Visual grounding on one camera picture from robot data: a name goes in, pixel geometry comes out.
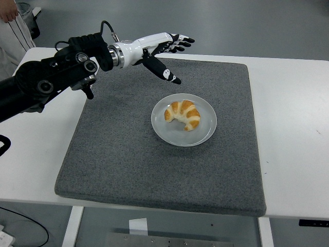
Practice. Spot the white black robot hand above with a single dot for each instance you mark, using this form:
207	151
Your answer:
138	47

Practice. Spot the golden croissant bread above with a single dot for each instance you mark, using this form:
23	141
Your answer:
190	113

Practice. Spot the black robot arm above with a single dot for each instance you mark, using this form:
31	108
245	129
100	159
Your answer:
30	79

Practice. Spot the round pale grey plate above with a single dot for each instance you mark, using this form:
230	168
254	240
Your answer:
164	133

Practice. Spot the grey felt mat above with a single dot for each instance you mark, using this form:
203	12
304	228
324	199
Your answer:
123	159

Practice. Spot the person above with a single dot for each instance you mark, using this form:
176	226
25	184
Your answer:
15	38

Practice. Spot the white tape strip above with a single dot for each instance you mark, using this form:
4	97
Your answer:
138	226

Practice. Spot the white table leg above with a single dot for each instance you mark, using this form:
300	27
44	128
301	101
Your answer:
266	231
73	226

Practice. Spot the white power strip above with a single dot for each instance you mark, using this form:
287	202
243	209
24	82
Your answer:
5	239

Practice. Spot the black table control panel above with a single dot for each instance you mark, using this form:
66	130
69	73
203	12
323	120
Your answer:
313	222

